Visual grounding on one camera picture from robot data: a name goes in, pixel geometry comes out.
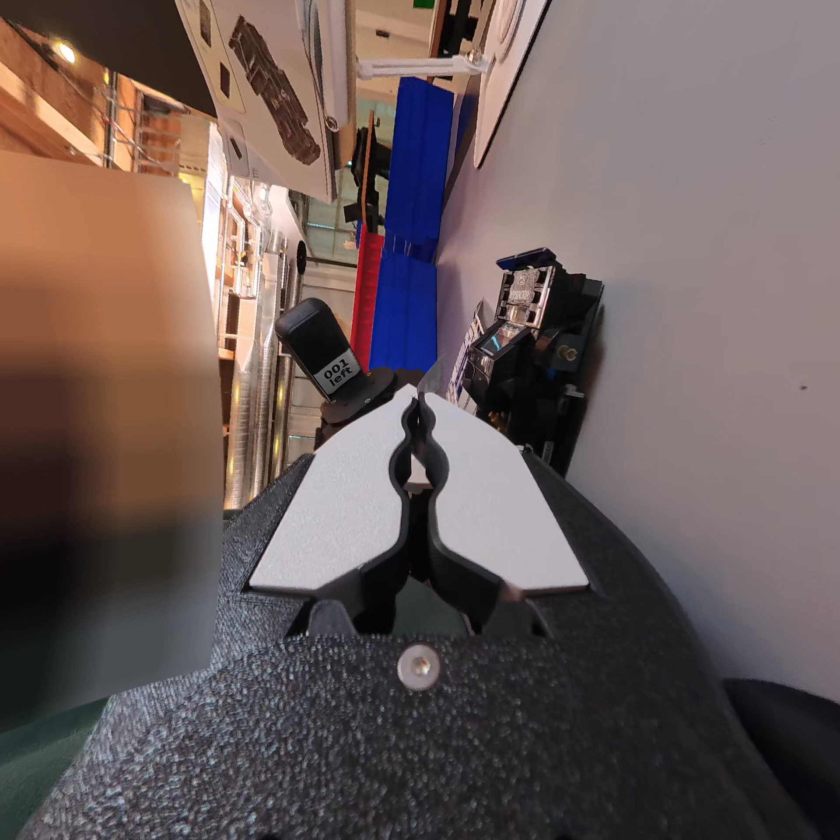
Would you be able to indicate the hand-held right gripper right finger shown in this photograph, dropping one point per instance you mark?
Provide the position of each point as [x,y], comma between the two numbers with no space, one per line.
[505,512]

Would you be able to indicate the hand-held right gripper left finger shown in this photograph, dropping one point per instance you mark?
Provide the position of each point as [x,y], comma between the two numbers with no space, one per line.
[328,512]

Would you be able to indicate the black lego car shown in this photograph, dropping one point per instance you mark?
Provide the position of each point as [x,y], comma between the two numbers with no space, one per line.
[525,367]

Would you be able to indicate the red plastic bin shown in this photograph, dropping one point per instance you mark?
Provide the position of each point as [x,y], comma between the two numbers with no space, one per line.
[367,295]

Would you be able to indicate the black and orange machine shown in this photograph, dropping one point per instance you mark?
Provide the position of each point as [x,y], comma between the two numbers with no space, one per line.
[367,170]

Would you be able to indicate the white building instruction sheet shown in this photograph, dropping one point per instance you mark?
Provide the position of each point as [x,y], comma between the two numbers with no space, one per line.
[275,79]

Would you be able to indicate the white flat stand base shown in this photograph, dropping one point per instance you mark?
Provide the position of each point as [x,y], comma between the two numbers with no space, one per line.
[508,79]

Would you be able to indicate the round ceiling light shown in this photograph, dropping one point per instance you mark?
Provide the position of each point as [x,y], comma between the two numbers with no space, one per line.
[65,51]

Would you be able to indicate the black rounded object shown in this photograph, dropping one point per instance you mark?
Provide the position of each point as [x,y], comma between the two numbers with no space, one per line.
[794,754]

